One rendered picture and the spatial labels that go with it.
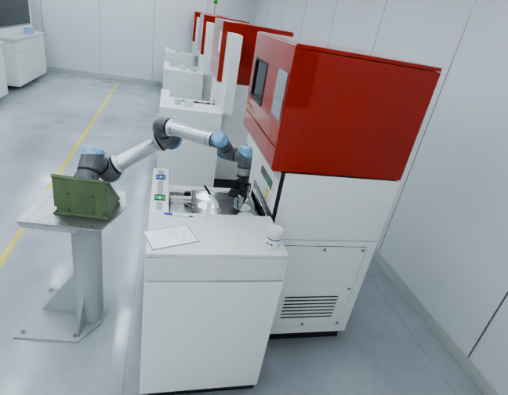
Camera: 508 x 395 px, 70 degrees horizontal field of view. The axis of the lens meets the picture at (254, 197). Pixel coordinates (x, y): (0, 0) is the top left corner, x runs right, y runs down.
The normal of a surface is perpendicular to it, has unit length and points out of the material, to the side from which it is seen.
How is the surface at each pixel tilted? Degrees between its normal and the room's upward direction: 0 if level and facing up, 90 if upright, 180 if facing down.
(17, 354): 0
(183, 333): 90
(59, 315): 0
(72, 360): 0
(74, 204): 90
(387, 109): 90
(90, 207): 90
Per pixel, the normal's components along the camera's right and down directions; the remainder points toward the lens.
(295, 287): 0.20, 0.47
